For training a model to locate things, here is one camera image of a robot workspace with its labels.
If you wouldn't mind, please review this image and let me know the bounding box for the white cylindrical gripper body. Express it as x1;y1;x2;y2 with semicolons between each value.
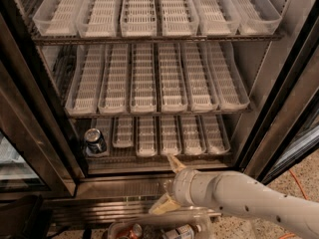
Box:
172;168;217;207

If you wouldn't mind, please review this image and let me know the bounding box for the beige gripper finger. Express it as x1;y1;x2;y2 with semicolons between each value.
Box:
166;154;185;173
149;193;181;215

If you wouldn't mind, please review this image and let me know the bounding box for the blue pepsi can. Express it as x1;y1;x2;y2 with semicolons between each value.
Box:
84;128;107;156

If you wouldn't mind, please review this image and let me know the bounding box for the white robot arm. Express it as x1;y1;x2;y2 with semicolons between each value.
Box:
149;154;319;239

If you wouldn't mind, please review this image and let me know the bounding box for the clear tray shelf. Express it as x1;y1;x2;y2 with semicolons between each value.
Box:
180;43;218;113
192;0;240;36
201;115;230;154
85;119;111;158
159;116;181;155
231;0;282;35
180;116;205;155
98;44;129;115
158;43;187;113
33;0;83;37
159;0;199;36
120;0;157;37
76;0;121;38
130;43;157;114
113;117;134;148
65;45;105;116
206;42;250;111
137;117;158;157

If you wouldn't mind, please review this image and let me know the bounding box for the orange soda can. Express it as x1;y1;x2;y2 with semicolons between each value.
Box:
116;223;143;239

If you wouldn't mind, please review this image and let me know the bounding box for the stainless steel fridge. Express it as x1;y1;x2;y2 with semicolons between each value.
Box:
0;0;319;227

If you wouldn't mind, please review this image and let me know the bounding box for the fridge glass door right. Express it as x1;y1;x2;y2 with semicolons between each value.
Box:
233;0;318;183

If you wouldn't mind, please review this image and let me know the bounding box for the clear plastic bin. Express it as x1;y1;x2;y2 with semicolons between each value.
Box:
103;210;215;239

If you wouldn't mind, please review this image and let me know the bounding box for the orange cable on floor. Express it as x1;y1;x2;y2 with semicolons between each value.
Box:
278;168;310;239

